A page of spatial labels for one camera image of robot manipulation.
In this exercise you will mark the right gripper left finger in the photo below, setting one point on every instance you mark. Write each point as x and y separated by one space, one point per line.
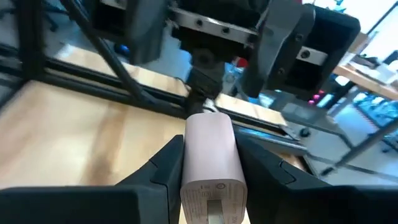
93 205

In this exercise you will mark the black aluminium table frame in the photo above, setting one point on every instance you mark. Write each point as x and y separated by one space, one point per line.
31 37

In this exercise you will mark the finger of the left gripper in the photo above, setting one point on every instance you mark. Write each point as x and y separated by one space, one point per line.
146 31
280 46

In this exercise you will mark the wooden top workbench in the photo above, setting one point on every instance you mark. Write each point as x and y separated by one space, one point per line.
367 81

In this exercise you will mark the pale pink USB charger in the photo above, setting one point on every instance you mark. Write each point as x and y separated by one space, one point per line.
211 155

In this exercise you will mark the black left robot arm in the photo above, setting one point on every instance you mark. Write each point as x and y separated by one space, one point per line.
205 77

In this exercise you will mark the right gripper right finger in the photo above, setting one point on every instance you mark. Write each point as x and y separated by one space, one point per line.
311 205

